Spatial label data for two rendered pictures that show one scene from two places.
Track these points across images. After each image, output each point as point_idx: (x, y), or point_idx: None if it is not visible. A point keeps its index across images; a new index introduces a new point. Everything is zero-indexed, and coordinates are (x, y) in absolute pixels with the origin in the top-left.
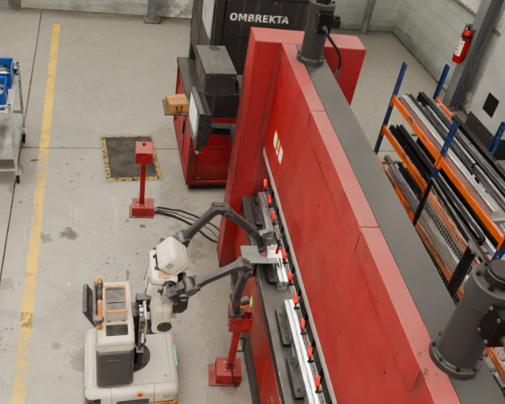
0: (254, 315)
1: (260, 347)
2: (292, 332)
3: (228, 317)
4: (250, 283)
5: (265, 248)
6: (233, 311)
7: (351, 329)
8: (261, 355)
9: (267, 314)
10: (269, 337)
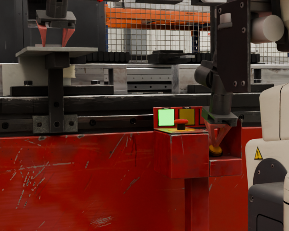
0: (130, 201)
1: (224, 189)
2: (253, 65)
3: (208, 157)
4: (35, 188)
5: (69, 12)
6: (230, 102)
7: None
8: (239, 193)
9: (208, 93)
10: (256, 103)
